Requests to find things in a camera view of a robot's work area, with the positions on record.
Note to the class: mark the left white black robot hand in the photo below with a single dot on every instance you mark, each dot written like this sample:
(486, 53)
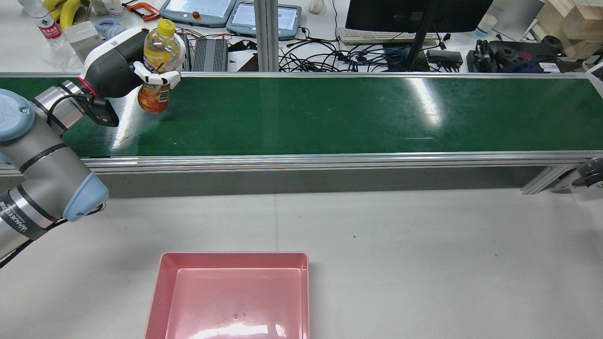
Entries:
(113, 66)

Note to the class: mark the orange drink bottle yellow cap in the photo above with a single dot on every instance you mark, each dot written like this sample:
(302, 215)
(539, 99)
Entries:
(158, 52)

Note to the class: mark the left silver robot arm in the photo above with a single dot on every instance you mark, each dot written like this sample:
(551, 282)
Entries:
(42, 160)

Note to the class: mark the pink plastic basket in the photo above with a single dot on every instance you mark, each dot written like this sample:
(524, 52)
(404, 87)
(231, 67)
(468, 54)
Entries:
(226, 301)

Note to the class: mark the blue tape roll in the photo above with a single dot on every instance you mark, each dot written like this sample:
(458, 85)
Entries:
(109, 23)
(118, 34)

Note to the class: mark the clear plastic container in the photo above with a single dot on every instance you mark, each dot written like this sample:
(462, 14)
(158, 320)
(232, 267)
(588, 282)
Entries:
(82, 35)

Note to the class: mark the orange clamp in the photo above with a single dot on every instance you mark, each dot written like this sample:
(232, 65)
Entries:
(146, 9)

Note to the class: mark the yellow banana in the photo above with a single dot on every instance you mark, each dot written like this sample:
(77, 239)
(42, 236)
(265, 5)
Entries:
(52, 4)
(70, 13)

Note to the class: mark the clear water bottle red label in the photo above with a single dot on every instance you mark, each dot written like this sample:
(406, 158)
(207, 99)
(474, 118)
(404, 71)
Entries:
(49, 30)

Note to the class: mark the ribbed metal power supply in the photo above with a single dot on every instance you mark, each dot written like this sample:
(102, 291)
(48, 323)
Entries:
(209, 54)

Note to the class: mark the grey teach pendant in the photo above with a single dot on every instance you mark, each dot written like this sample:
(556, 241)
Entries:
(287, 21)
(198, 9)

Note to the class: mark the white computer mouse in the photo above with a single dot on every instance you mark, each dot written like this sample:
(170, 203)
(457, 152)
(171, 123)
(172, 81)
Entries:
(317, 6)

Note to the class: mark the green conveyor belt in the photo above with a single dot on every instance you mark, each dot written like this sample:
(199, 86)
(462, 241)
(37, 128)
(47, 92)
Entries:
(330, 113)

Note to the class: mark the white keyboard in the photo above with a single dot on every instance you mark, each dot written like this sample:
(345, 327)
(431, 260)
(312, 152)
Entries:
(372, 35)

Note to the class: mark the black monitor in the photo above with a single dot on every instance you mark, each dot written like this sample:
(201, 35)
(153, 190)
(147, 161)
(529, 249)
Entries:
(400, 14)

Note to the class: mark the black monitor stand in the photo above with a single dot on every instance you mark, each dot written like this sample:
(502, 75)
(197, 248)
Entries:
(417, 47)

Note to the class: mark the white paper cup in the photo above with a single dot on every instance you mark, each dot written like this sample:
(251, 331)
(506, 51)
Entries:
(485, 24)

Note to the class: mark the black round machine part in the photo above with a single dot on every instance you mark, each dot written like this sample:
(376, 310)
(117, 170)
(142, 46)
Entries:
(513, 54)

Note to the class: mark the silver laptop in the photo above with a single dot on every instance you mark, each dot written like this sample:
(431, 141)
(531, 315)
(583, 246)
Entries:
(518, 19)

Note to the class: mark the white label tag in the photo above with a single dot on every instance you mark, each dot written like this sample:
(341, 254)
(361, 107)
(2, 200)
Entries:
(550, 67)

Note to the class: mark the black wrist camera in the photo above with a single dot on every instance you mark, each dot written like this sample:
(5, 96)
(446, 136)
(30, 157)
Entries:
(103, 113)

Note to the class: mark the aluminium profile post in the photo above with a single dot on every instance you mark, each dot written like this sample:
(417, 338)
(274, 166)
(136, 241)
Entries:
(266, 37)

